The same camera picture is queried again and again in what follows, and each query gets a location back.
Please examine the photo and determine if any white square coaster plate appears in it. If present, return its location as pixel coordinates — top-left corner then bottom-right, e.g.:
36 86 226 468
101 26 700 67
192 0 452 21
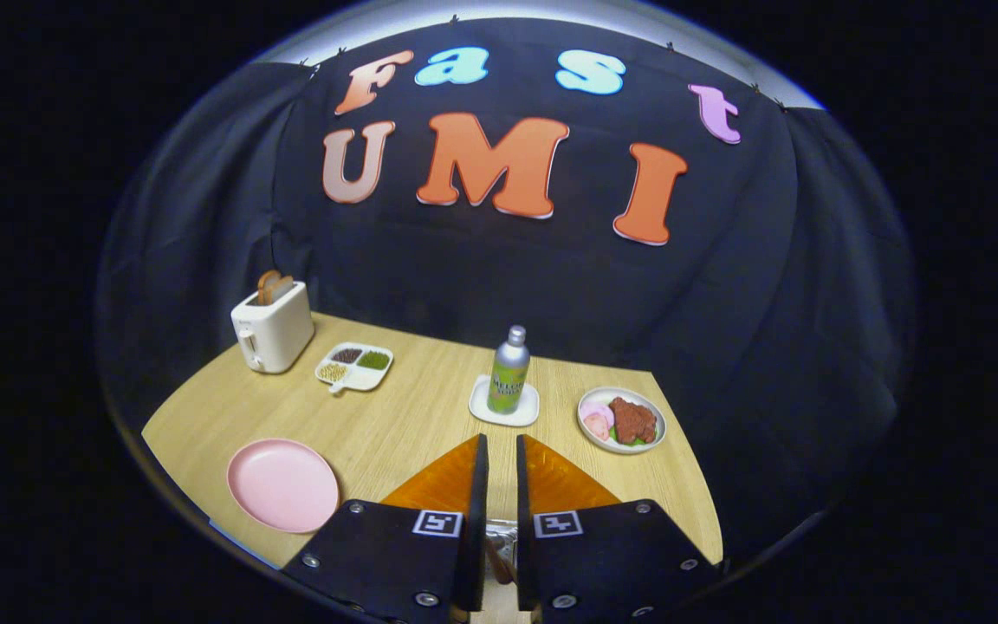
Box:
469 374 541 427

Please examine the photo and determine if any white toaster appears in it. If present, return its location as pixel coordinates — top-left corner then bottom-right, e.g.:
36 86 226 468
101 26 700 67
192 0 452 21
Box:
230 280 316 375

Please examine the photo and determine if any green label metal bottle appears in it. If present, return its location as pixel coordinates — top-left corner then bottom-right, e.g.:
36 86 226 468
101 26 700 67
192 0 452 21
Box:
487 325 531 415

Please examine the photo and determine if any white divided snack tray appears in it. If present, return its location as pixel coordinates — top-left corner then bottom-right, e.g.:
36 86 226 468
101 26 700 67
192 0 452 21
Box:
314 341 395 395

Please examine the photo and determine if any metal fork with brown handle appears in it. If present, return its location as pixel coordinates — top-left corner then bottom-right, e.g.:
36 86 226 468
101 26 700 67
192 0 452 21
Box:
486 533 517 586

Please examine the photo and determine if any white oval food plate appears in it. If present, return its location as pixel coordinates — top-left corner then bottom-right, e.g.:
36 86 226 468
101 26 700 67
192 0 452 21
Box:
577 387 667 456

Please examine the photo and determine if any green lettuce leaf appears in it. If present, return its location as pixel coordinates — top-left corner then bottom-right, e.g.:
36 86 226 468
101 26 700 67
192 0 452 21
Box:
607 423 658 448

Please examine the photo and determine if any row of cloth clips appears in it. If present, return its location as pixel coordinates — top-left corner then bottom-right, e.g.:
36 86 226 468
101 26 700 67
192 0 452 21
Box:
301 13 790 112

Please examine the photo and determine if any pink round plate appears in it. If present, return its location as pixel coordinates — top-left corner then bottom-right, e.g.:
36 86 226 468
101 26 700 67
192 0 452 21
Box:
227 438 340 534

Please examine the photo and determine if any black backdrop cloth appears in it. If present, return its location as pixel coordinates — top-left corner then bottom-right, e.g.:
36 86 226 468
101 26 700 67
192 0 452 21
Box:
96 17 916 564

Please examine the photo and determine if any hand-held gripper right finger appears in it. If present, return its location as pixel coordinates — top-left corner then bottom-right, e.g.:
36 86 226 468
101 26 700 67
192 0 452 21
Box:
516 433 723 621

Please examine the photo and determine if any brown fried meat piece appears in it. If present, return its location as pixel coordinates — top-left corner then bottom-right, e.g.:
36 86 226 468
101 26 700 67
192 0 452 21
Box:
609 397 658 445

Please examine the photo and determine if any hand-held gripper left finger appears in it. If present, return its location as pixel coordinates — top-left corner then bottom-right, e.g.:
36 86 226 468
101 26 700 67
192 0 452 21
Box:
281 433 489 623

